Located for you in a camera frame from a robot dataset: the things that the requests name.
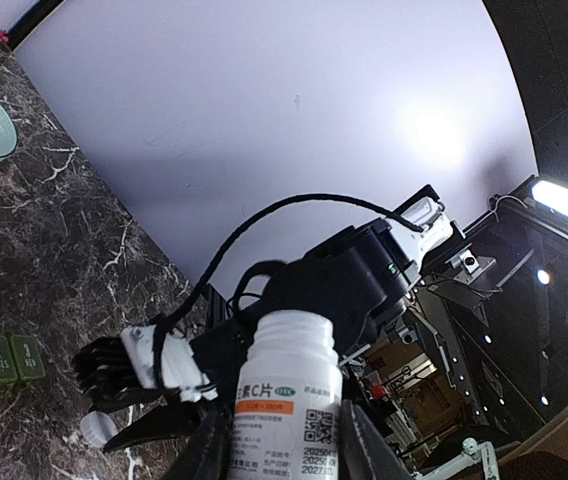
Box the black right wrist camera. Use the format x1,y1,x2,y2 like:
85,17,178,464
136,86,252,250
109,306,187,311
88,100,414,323
72,337,145,412

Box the white pill bottle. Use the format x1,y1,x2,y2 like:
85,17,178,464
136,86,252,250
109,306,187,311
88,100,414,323
227,311,343,479

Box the white pill bottle cap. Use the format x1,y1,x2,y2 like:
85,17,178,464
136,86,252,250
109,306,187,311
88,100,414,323
80,411,118,448

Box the green weekly pill organizer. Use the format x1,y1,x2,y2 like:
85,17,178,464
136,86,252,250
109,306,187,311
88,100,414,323
0,334,46,385

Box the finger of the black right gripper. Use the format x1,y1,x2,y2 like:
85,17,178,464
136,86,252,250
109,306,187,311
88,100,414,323
102,401,201,453

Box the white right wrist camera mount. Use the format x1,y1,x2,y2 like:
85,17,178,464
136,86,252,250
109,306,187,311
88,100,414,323
120,325,218,403

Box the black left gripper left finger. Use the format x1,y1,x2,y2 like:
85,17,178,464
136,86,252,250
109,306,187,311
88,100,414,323
163,407,233,480

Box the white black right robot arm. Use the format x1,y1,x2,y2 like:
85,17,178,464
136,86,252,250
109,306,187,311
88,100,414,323
74,187,456,451

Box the black frame post right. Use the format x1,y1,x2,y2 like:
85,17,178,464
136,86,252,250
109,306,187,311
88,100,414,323
6,0,64,50

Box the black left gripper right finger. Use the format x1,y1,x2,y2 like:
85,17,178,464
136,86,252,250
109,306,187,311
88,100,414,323
338,400,412,480

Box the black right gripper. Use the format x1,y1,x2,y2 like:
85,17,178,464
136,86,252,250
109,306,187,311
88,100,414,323
190,249,404,403

